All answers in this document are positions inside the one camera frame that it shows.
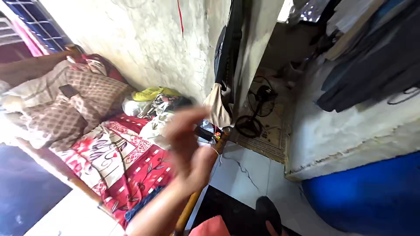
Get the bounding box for person's left hand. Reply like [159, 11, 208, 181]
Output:
[163, 106, 218, 194]

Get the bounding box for person's left forearm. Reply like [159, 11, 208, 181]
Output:
[125, 179, 201, 236]

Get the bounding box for black box-shaped object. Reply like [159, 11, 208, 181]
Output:
[195, 126, 216, 142]

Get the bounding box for pile of clothes and bags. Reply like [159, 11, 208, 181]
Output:
[122, 93, 195, 151]

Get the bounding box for beige hanging cloth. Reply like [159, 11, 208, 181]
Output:
[203, 83, 234, 128]

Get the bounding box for yellow-green cloth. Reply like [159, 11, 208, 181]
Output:
[132, 87, 182, 102]

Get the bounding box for black floor mat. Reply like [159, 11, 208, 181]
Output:
[186, 185, 302, 236]

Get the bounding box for person's body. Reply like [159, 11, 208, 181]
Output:
[189, 215, 231, 236]

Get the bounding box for dark blue denim cloth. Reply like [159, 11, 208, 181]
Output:
[125, 186, 165, 222]

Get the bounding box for red white floral bedsheet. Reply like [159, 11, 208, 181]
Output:
[49, 113, 176, 230]

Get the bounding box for brown checked pillow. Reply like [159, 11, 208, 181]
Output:
[20, 59, 136, 150]

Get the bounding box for red patterned cloth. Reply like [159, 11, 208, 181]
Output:
[66, 53, 128, 84]

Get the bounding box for small dark brown rectangular object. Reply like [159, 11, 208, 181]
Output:
[59, 84, 78, 99]

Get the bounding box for large blue plastic container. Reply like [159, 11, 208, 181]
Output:
[301, 151, 420, 236]

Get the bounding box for dark blue flat mat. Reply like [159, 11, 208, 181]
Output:
[0, 143, 73, 236]

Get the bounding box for window with blue curtain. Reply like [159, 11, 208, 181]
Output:
[0, 0, 73, 54]

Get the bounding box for pink curtain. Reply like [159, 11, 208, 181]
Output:
[8, 15, 49, 57]

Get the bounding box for pile of dark hanging garments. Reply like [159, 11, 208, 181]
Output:
[313, 0, 420, 113]

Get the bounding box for white thin string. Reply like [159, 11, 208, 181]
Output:
[210, 146, 224, 166]

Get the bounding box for wooden bed frame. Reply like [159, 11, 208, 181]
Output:
[0, 44, 233, 236]

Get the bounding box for black pedestal fan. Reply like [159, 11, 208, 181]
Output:
[234, 76, 278, 138]

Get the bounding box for red cord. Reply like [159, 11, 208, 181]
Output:
[177, 0, 184, 38]

